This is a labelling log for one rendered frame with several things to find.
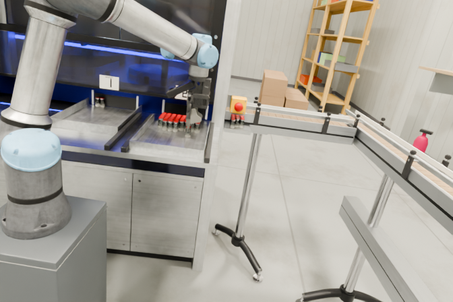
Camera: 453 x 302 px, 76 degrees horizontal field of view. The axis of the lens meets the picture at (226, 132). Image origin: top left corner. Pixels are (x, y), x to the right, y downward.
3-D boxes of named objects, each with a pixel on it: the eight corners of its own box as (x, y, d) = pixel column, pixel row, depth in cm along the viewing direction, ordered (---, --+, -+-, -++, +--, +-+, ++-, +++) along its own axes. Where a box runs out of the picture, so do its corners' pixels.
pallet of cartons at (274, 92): (300, 111, 571) (308, 75, 548) (304, 129, 460) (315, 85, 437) (257, 103, 582) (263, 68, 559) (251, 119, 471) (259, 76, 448)
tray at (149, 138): (153, 121, 134) (153, 113, 132) (209, 128, 135) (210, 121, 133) (129, 149, 102) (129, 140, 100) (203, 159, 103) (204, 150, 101)
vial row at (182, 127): (158, 126, 127) (159, 116, 125) (199, 131, 128) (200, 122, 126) (157, 127, 125) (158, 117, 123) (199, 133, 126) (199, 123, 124)
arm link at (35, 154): (10, 205, 65) (3, 149, 60) (1, 178, 74) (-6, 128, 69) (69, 191, 73) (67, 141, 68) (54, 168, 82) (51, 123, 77)
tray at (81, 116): (88, 104, 143) (87, 97, 141) (141, 111, 144) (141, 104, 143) (48, 126, 111) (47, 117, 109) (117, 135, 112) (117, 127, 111)
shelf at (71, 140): (77, 106, 143) (77, 102, 142) (220, 125, 146) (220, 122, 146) (9, 143, 98) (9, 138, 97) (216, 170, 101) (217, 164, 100)
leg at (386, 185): (333, 290, 158) (377, 164, 133) (349, 292, 159) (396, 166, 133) (339, 305, 150) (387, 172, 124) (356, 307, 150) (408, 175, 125)
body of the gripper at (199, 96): (206, 110, 112) (210, 79, 108) (184, 108, 112) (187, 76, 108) (207, 106, 120) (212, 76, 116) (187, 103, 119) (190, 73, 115)
